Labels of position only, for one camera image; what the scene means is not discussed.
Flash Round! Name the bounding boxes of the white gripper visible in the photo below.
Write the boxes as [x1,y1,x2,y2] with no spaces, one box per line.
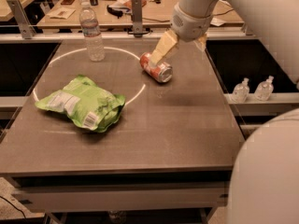
[149,4,213,65]

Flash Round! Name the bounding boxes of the red coke can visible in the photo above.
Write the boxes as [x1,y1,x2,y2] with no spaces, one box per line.
[139,52,173,83]

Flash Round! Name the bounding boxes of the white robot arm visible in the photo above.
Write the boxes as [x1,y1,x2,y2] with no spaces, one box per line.
[149,0,299,224]

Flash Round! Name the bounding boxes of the white paper sheet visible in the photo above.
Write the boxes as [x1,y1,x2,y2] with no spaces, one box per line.
[211,17,226,27]

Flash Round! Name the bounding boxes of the wooden background desk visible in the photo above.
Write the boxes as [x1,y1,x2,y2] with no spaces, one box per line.
[37,0,244,29]

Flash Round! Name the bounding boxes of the black sunglasses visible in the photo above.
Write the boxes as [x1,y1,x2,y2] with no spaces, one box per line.
[107,6,123,19]

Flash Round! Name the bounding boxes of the clear sanitizer bottle left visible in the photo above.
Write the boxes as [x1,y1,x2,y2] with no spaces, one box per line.
[231,77,249,103]

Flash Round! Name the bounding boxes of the clear sanitizer bottle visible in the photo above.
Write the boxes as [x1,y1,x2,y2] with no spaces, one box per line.
[254,76,274,101]
[231,77,249,103]

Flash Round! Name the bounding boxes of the clear sanitizer bottle right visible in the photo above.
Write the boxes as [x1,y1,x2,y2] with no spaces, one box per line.
[254,76,274,101]

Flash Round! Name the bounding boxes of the clear plastic water bottle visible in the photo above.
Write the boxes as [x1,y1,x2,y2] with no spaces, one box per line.
[79,2,105,62]

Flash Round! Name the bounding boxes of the green chip bag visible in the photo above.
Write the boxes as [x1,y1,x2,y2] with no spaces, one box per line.
[36,75,125,133]

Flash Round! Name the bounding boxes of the brown phone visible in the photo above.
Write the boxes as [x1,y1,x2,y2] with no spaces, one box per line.
[62,0,75,6]

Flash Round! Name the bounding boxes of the white paper card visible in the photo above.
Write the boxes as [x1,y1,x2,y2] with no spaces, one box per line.
[48,7,75,20]

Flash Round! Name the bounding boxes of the white table drawer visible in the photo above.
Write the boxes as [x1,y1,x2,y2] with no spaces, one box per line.
[13,182,228,213]

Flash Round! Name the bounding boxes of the black cable on desk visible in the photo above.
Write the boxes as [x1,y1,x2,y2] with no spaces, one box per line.
[142,7,235,23]

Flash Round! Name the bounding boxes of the middle metal bracket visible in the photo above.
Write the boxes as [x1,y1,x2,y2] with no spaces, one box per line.
[131,0,145,37]

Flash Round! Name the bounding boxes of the metal bracket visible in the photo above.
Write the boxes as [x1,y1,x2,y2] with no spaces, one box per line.
[131,0,145,37]
[7,0,36,39]

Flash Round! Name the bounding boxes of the left metal bracket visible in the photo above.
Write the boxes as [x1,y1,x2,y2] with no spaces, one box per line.
[7,0,36,39]

